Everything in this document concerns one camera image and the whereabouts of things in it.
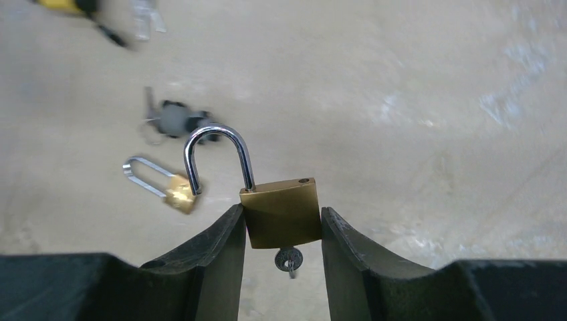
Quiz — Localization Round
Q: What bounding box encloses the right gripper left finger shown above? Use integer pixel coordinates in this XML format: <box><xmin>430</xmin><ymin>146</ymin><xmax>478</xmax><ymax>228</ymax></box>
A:
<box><xmin>1</xmin><ymin>205</ymin><xmax>245</xmax><ymax>320</ymax></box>

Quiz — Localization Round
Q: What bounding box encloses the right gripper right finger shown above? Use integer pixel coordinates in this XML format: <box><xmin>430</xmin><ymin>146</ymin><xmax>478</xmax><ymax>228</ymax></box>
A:
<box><xmin>322</xmin><ymin>207</ymin><xmax>566</xmax><ymax>320</ymax></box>

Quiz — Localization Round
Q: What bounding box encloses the small silver padlock key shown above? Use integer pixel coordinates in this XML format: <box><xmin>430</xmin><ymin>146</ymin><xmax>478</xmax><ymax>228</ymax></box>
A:
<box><xmin>274</xmin><ymin>247</ymin><xmax>304</xmax><ymax>279</ymax></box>

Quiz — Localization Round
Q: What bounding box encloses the brass padlock long shackle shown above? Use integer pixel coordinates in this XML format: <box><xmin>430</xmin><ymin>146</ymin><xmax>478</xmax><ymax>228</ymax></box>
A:
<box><xmin>122</xmin><ymin>156</ymin><xmax>197</xmax><ymax>215</ymax></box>

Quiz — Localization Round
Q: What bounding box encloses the black key bunch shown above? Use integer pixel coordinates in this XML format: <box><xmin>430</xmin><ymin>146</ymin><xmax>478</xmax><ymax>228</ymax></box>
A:
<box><xmin>139</xmin><ymin>86</ymin><xmax>216</xmax><ymax>145</ymax></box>

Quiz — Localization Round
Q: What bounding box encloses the yellow black padlock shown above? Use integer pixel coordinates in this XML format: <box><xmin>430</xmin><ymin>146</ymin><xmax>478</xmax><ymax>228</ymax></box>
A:
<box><xmin>31</xmin><ymin>0</ymin><xmax>129</xmax><ymax>48</ymax></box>

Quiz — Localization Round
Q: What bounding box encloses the small silver key pair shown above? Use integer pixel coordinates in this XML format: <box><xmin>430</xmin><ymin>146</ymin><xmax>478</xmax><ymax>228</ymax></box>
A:
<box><xmin>130</xmin><ymin>0</ymin><xmax>167</xmax><ymax>41</ymax></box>

